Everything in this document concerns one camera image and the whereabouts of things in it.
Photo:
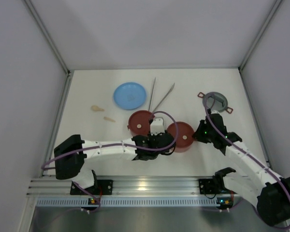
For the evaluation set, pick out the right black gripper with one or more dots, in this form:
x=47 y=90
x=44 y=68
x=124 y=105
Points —
x=214 y=116

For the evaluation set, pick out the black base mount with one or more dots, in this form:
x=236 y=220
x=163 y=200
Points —
x=102 y=187
x=207 y=186

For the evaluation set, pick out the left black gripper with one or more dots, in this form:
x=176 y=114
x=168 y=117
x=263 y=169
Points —
x=166 y=139

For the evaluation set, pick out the blue plate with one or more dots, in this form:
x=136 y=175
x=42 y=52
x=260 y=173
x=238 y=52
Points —
x=129 y=96

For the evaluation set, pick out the perforated cable duct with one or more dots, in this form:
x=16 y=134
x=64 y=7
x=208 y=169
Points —
x=132 y=201

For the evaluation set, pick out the long metal tongs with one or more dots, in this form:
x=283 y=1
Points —
x=157 y=97

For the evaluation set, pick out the aluminium front rail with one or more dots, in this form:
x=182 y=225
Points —
x=123 y=186

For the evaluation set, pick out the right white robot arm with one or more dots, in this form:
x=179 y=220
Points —
x=267 y=191

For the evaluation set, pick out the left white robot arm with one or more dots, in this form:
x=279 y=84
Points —
x=75 y=157

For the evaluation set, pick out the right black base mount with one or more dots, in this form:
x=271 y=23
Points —
x=207 y=186

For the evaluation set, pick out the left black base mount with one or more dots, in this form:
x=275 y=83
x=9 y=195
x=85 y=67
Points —
x=102 y=187

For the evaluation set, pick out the grey lid with handle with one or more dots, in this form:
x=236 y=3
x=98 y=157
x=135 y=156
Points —
x=215 y=101

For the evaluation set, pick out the red lid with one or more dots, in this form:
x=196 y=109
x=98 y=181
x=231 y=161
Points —
x=185 y=132
x=140 y=116

